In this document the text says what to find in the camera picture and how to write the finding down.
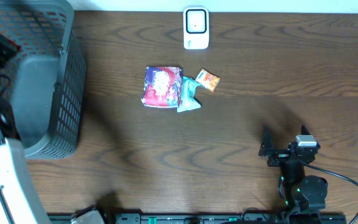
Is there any small orange snack packet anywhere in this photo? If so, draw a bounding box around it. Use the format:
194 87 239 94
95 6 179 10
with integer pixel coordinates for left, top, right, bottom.
195 69 221 92

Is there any teal white snack packet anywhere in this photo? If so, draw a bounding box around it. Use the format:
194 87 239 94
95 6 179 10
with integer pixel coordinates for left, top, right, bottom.
177 77 201 113

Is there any red purple snack bag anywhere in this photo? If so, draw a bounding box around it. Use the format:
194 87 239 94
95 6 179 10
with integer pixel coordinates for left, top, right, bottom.
141 67 183 109

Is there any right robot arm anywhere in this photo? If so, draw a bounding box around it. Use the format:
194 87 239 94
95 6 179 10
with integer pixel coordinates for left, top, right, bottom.
259 126 328 223

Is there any grey plastic mesh basket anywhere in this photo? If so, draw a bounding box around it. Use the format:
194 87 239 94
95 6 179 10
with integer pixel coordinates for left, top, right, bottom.
0 0 86 159

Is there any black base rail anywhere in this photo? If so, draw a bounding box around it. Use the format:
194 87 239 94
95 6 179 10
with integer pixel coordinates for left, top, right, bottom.
102 211 347 224

